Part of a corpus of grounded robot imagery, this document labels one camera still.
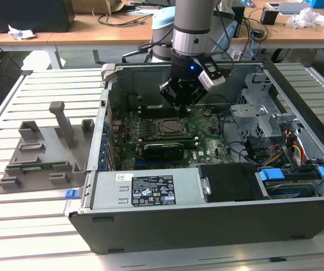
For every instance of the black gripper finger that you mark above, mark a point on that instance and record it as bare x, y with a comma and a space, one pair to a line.
198, 97
166, 90

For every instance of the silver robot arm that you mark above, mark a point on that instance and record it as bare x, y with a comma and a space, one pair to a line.
193, 22

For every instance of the CPU socket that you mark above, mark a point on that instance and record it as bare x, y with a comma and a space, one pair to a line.
162, 133

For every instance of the round coin battery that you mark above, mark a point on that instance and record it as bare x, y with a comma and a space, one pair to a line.
206, 113

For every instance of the green motherboard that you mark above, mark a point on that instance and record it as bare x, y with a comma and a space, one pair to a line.
207, 146

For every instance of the silver metal drive cage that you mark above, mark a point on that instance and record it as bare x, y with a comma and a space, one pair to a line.
252, 113

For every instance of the black graphics card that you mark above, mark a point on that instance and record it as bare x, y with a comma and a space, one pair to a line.
163, 152

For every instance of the black plastic shroud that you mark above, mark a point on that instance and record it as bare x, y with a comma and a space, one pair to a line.
229, 183

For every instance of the small black open box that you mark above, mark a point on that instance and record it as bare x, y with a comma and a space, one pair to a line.
269, 17

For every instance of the brown cardboard box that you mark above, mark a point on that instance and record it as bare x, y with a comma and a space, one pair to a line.
105, 5

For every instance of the hard disk in blue carrier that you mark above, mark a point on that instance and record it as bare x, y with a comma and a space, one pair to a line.
270, 174

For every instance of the silver power supply unit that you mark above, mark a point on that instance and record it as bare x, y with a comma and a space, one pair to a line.
108, 192

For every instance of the grey flat device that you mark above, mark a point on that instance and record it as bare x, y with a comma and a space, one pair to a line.
294, 8

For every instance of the grey parts rack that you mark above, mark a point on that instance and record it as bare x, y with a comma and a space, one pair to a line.
52, 158

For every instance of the clear plastic wrap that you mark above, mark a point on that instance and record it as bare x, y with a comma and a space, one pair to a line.
306, 17

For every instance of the open black PC case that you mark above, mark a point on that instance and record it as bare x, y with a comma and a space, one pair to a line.
207, 231

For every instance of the small blue plastic clip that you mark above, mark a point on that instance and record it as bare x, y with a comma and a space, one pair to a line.
71, 194

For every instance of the black computer tower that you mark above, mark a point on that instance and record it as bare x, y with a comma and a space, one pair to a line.
37, 14

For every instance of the green RAM stick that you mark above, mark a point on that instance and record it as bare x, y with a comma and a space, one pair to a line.
35, 166

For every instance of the crumpled white paper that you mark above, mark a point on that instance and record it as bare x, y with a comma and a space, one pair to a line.
21, 33

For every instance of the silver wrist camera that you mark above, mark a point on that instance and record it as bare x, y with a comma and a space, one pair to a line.
211, 80

